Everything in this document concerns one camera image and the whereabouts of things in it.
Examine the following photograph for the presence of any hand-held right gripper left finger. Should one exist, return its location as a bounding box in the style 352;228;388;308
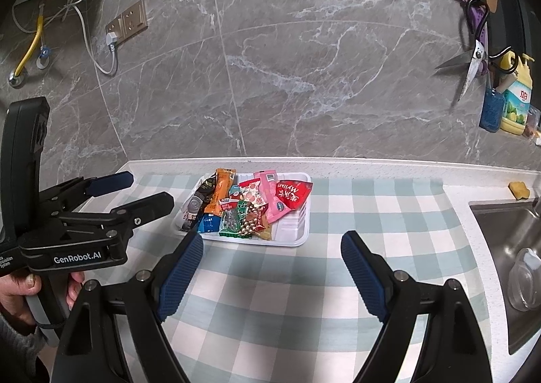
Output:
51;231;204;383

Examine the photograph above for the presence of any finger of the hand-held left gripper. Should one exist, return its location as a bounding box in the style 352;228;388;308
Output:
40;171;135;215
55;192;175;240

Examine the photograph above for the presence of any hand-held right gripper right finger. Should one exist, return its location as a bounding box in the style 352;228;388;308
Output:
340;230;493;383

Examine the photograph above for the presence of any white clear snack packet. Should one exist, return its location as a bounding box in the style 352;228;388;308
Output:
180;193;206;233

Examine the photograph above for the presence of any orange snack packet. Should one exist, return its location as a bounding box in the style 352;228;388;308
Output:
203;169;237;217

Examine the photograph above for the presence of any green snack packet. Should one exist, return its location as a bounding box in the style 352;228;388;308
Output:
219;199;250;237

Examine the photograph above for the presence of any white plastic tray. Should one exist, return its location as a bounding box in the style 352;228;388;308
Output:
169;172;312;247

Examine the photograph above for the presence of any red brown patterned snack packet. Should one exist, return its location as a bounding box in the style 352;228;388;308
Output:
241;201;269;238

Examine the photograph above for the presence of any pink snack packet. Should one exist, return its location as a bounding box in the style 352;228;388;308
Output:
254;171;282;223

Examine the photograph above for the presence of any person's left forearm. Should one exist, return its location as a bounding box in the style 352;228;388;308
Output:
0;311;51;383

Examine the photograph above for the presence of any person's left hand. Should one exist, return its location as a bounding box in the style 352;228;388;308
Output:
0;271;85;327

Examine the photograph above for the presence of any green white checked tablecloth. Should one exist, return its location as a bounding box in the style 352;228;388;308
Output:
80;174;487;383

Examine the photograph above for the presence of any steel sink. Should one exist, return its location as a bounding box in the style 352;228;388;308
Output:
468;201;541;356

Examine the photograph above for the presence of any blue water valve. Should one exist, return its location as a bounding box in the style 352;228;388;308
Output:
36;45;53;70

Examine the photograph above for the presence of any clear glass bowl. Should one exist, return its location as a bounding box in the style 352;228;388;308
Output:
505;248;541;311

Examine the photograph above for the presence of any yellow sponge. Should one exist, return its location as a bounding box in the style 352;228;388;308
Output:
508;181;530;200

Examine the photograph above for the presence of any blue brush holder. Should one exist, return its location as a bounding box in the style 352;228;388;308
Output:
479;87;505;134

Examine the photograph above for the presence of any yellow detergent bottle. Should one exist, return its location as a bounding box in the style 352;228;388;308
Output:
500;51;535;136

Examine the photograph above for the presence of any small orange bag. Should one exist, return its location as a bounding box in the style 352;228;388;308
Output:
522;106;541;139

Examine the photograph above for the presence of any white power cable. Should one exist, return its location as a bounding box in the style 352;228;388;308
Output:
63;0;119;76

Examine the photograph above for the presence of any yellow hose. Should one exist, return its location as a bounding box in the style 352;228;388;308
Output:
8;7;45;86

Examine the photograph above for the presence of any gold wall socket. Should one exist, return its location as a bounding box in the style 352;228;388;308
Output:
105;0;149;46

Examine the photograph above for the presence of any white brush handle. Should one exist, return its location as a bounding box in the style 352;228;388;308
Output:
494;70;518;94

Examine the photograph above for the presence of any black wire hook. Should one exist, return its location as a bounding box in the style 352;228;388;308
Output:
488;47;518;71

